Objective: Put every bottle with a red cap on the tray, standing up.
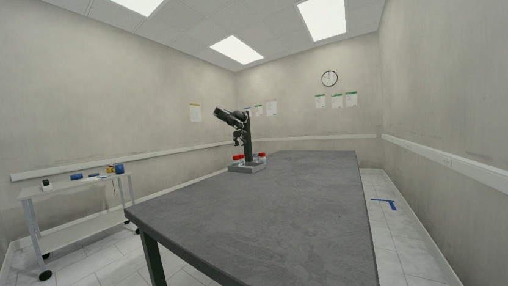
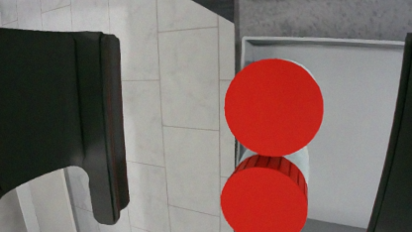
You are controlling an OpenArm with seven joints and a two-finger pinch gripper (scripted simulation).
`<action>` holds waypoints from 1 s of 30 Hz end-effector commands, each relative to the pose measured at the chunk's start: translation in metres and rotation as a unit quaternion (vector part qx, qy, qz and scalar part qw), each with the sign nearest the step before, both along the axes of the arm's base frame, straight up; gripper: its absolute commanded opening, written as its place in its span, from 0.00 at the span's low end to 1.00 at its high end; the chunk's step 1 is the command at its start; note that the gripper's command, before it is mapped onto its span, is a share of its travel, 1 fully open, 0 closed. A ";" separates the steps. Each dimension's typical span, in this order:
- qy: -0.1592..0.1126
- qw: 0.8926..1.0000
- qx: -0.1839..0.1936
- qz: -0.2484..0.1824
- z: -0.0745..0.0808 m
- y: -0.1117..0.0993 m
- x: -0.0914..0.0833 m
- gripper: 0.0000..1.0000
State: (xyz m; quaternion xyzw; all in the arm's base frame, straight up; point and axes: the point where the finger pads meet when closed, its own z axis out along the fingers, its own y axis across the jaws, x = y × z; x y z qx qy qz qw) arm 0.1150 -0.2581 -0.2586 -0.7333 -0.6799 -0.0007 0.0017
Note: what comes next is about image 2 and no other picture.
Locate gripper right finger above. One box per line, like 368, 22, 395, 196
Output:
366, 33, 412, 232

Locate light grey tray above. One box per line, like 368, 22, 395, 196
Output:
241, 37, 405, 232

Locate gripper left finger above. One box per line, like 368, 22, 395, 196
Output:
0, 27, 130, 225

